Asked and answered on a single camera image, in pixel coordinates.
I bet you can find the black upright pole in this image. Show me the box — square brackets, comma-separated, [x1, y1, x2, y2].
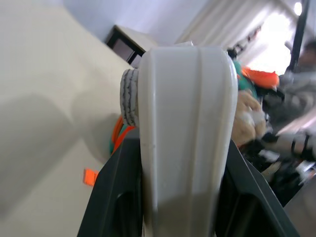
[287, 0, 311, 75]

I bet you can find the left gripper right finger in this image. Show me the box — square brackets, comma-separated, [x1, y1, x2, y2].
[214, 139, 301, 237]

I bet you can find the beige plush lump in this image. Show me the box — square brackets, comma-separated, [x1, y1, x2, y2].
[232, 91, 268, 148]

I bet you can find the dark cabinet with pale top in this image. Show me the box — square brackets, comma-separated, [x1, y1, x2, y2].
[106, 24, 158, 69]

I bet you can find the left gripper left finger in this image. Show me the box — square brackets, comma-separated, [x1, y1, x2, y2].
[77, 128, 146, 237]

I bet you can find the orange and teal backpack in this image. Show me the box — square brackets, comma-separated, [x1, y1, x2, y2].
[83, 59, 281, 188]

